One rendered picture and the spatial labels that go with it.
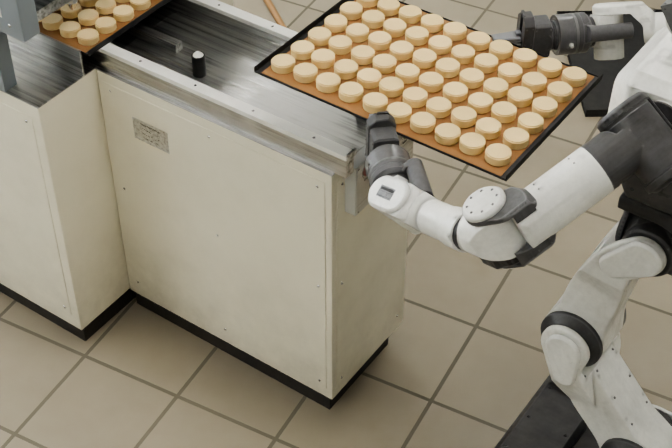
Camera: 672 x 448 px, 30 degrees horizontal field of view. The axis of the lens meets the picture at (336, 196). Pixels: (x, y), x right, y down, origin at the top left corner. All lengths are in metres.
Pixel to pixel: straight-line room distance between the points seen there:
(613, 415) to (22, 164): 1.51
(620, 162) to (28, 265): 1.85
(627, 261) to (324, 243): 0.72
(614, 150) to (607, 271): 0.51
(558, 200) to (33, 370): 1.85
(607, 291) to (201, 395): 1.24
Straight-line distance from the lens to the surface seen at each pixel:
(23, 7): 2.82
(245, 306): 3.21
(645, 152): 2.09
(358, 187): 2.76
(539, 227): 2.06
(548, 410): 3.13
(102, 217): 3.31
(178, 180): 3.07
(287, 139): 2.74
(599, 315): 2.68
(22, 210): 3.29
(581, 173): 2.07
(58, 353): 3.54
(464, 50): 2.66
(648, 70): 2.22
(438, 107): 2.50
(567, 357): 2.73
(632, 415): 2.89
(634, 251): 2.47
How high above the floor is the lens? 2.59
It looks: 41 degrees down
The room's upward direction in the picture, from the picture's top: straight up
